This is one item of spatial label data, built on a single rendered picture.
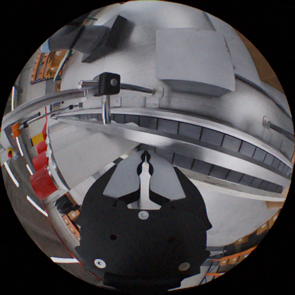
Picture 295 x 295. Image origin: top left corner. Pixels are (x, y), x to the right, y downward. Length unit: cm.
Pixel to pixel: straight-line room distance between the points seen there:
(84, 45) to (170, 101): 36
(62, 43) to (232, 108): 50
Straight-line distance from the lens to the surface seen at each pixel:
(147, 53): 27
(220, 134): 16
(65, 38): 40
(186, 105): 20
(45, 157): 18
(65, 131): 26
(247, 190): 21
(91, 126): 16
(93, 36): 41
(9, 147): 59
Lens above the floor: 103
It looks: 51 degrees down
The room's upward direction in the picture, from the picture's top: 127 degrees counter-clockwise
